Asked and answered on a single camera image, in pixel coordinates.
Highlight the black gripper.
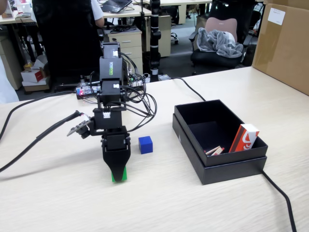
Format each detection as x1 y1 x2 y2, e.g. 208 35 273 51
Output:
100 126 131 182

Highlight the green cube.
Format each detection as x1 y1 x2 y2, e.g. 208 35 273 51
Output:
111 166 128 184

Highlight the blue cube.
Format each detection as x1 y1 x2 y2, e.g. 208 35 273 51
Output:
138 135 154 155

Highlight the robot controller circuit board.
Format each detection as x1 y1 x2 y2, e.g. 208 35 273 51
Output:
75 83 102 100

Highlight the small brown carton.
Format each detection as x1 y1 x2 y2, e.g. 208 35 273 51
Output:
21 81 51 92

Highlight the black box lid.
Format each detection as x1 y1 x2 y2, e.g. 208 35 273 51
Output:
172 113 268 186

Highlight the beige drawer cabinet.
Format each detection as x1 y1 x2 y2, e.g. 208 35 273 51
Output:
105 26 143 76

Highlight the black pole with white bands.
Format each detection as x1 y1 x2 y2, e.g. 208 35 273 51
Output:
149 0 162 82

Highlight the black cardboard box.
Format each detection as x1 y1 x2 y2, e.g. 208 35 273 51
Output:
174 99 269 167

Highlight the white and red box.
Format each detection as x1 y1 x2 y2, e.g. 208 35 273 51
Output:
20 69 49 84

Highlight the orange and white matchbox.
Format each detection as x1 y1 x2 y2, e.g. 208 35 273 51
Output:
228 124 261 153

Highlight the beige desk cabinet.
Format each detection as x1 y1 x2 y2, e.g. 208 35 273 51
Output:
144 14 173 58

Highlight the thin black stand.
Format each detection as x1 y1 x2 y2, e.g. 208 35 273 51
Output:
139 0 146 53

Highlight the black office chair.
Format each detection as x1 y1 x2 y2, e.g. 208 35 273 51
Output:
189 0 257 74

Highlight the beige side cabinet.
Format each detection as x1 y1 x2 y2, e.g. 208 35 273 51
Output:
0 33 24 91

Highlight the person in white shirt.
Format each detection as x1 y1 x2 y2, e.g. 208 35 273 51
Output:
90 0 105 28

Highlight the grey blanket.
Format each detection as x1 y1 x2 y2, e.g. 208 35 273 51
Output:
197 28 244 58

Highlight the black laptop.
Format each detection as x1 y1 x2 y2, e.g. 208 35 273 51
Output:
100 0 133 14

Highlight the pink chair cushion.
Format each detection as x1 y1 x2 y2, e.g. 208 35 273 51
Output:
204 16 239 43

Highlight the stack of books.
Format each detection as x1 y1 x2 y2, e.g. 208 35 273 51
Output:
14 11 33 23

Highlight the large brown cardboard box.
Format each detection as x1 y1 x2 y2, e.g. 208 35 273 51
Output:
251 0 309 96

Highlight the white shipping label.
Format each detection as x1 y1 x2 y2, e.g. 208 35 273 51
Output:
267 7 286 25

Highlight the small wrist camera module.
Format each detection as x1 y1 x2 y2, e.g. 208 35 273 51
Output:
67 119 94 140

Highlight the thick black camera cable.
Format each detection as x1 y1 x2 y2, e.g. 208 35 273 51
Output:
0 89 82 174

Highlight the thick black power cable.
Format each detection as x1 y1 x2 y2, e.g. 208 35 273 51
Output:
169 76 297 232

